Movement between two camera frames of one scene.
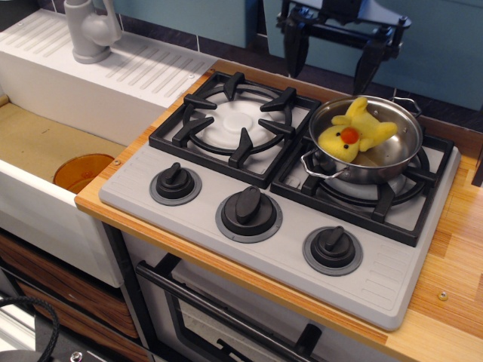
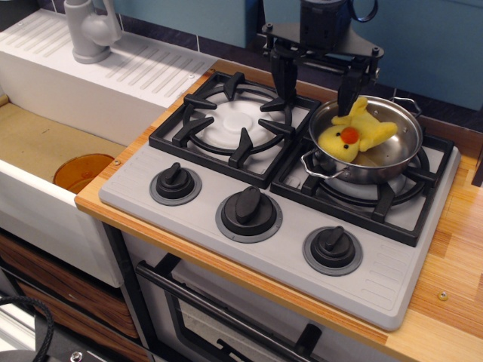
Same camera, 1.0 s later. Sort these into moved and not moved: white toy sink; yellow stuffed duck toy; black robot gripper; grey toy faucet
Moved: black robot gripper
Not moved: white toy sink; grey toy faucet; yellow stuffed duck toy
